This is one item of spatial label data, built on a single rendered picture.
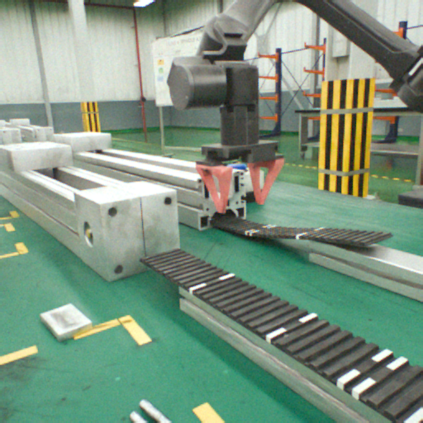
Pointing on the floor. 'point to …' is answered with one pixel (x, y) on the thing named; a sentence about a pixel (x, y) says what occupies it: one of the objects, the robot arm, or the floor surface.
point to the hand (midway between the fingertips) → (241, 202)
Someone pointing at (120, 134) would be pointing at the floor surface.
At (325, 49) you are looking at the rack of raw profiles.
